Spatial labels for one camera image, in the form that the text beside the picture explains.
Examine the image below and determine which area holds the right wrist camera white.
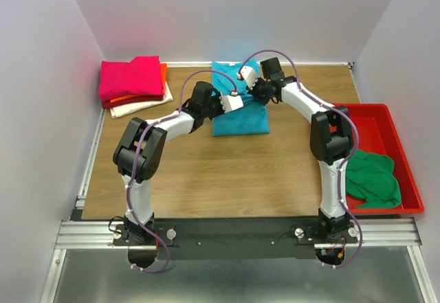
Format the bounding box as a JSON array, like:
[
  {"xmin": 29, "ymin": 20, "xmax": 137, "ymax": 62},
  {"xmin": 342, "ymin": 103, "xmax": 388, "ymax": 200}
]
[{"xmin": 237, "ymin": 66, "xmax": 259, "ymax": 90}]

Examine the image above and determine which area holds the green t shirt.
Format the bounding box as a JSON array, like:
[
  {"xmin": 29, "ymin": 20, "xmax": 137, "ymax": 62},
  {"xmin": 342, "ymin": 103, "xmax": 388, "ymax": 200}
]
[{"xmin": 346, "ymin": 150, "xmax": 402, "ymax": 209}]

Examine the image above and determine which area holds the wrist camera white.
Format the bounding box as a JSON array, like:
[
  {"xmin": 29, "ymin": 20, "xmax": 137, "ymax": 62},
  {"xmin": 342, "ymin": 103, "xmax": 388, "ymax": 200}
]
[
  {"xmin": 220, "ymin": 91, "xmax": 243, "ymax": 113},
  {"xmin": 237, "ymin": 66, "xmax": 259, "ymax": 90}
]

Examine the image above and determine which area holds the teal t shirt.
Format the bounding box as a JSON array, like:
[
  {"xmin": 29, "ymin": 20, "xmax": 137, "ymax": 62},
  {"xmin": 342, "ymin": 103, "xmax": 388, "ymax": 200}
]
[{"xmin": 211, "ymin": 62, "xmax": 270, "ymax": 137}]

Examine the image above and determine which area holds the pink folded t shirt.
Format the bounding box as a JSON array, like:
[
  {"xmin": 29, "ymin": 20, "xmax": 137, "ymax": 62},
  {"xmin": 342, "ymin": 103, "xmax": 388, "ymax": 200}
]
[{"xmin": 98, "ymin": 56, "xmax": 164, "ymax": 102}]

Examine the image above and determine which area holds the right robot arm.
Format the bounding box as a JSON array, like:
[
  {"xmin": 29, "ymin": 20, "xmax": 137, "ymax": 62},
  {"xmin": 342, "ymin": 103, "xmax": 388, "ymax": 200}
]
[{"xmin": 237, "ymin": 57, "xmax": 355, "ymax": 243}]

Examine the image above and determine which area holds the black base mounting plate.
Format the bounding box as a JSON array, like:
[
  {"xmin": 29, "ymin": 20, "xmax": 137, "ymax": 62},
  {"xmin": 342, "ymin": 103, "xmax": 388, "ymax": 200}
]
[{"xmin": 109, "ymin": 216, "xmax": 358, "ymax": 269}]

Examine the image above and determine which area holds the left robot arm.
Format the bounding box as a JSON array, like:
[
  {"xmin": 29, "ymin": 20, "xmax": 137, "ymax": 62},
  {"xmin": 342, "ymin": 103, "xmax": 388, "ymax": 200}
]
[{"xmin": 113, "ymin": 81, "xmax": 226, "ymax": 245}]

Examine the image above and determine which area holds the orange folded t shirt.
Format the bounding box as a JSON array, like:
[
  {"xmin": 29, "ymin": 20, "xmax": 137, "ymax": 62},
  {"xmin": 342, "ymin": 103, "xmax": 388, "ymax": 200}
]
[{"xmin": 105, "ymin": 63, "xmax": 167, "ymax": 108}]

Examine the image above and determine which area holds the red plastic bin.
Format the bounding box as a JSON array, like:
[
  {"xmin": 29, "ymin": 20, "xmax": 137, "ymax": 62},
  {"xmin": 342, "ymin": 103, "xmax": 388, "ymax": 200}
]
[{"xmin": 346, "ymin": 104, "xmax": 424, "ymax": 214}]

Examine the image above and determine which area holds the aluminium frame rail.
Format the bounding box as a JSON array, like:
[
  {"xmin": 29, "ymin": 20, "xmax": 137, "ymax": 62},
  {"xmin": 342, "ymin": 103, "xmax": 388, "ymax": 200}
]
[{"xmin": 43, "ymin": 106, "xmax": 424, "ymax": 302}]

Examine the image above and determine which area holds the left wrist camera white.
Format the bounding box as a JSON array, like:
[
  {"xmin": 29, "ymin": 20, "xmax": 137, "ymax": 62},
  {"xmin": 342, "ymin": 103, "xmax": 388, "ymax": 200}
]
[{"xmin": 220, "ymin": 91, "xmax": 243, "ymax": 113}]

